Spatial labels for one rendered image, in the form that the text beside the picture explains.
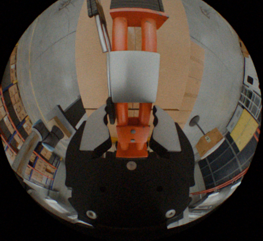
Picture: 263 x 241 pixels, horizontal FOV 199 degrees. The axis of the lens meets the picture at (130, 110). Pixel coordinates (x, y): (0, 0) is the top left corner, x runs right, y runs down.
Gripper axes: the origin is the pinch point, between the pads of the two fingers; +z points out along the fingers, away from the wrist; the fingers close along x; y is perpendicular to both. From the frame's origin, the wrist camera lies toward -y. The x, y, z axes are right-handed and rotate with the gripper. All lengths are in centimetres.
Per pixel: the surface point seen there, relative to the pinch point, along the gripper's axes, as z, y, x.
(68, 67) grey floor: 107, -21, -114
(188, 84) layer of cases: 53, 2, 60
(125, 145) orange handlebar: -0.6, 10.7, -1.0
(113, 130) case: 13.2, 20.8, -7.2
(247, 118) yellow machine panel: -26, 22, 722
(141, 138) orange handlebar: -1.0, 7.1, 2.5
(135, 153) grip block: -1.5, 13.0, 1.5
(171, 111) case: 13.2, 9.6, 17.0
